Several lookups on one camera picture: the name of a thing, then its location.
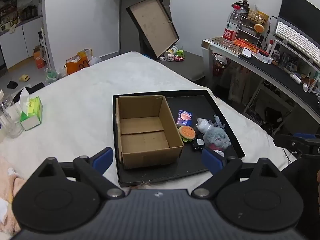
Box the pink towel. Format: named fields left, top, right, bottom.
left=0, top=155, right=28, bottom=240

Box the white desk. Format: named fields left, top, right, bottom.
left=201, top=36, right=320, bottom=135

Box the white soft bundle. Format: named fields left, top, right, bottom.
left=196, top=118, right=213, bottom=133

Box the green tissue box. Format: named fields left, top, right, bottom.
left=19, top=87, right=43, bottom=131

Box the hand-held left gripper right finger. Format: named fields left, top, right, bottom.
left=191, top=148, right=288, bottom=200

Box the water bottle with red label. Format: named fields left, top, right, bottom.
left=222, top=4, right=242, bottom=48

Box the red and gold flat box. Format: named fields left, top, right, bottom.
left=234, top=38, right=270, bottom=55

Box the red plastic basket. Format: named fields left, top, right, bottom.
left=212, top=54, right=229, bottom=77

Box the woven bamboo basket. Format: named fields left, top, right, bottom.
left=247, top=9, right=269, bottom=26

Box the black shallow tray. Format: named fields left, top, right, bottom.
left=112, top=89, right=246, bottom=188

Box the white tote bag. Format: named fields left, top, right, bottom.
left=229, top=62, right=263, bottom=106

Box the black monitor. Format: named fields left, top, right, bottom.
left=277, top=0, right=320, bottom=37

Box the yellow carton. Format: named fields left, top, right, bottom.
left=77, top=49, right=93, bottom=60

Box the grey fluffy plush toy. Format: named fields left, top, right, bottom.
left=203, top=127, right=232, bottom=155

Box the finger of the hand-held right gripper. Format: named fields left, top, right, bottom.
left=273, top=134, right=312, bottom=154
left=293, top=132, right=316, bottom=140

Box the black keychain with white charm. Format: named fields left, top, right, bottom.
left=191, top=137, right=206, bottom=152

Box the orange paper bag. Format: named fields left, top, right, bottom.
left=65, top=55, right=90, bottom=75

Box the white round can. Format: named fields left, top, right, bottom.
left=164, top=44, right=180, bottom=58

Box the black desk mat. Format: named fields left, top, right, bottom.
left=237, top=52, right=320, bottom=120

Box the black box lid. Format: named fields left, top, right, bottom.
left=126, top=0, right=180, bottom=60

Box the clear acrylic drawer organizer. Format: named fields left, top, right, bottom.
left=234, top=14, right=266, bottom=46

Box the clear plastic wrapper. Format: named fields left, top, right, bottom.
left=212, top=115, right=226, bottom=130

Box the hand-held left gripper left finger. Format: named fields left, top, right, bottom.
left=30, top=147, right=126, bottom=200

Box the green plastic bag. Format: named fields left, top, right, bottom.
left=45, top=68, right=67, bottom=84

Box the dark cloth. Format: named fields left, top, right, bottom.
left=13, top=82, right=46, bottom=103

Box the burger plush toy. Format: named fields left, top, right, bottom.
left=178, top=126, right=196, bottom=143

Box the orange carton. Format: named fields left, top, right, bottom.
left=33, top=46, right=47, bottom=69

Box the blue planet print tissue packet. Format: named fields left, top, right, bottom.
left=176, top=110, right=194, bottom=128

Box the white keyboard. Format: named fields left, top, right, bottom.
left=274, top=20, right=320, bottom=66

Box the white cabinet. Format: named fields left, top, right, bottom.
left=0, top=17, right=48, bottom=70

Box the brown cardboard box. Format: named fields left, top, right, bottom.
left=115, top=95, right=184, bottom=170

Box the clear plastic bottle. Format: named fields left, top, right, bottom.
left=0, top=89, right=24, bottom=139

